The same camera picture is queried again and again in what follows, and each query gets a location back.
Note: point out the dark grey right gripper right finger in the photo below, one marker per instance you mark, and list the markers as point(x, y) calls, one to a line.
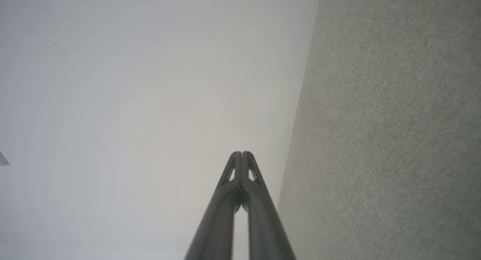
point(266, 226)

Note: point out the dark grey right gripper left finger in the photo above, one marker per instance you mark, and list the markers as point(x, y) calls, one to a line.
point(220, 222)

